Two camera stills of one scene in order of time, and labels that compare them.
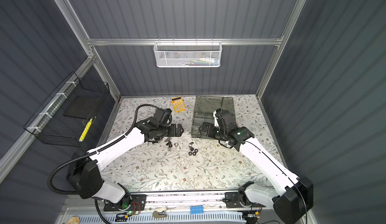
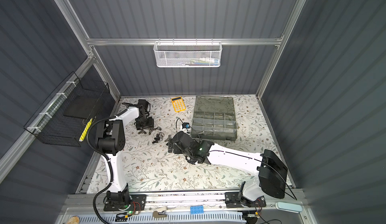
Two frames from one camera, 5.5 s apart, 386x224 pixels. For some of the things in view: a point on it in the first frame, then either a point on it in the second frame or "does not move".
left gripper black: x=174 y=132 -> x=151 y=124
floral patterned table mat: x=185 y=163 does not move
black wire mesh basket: x=66 y=115 does not move
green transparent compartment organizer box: x=204 y=107 does not move
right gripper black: x=209 y=132 -> x=170 y=144
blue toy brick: x=196 y=209 does not move
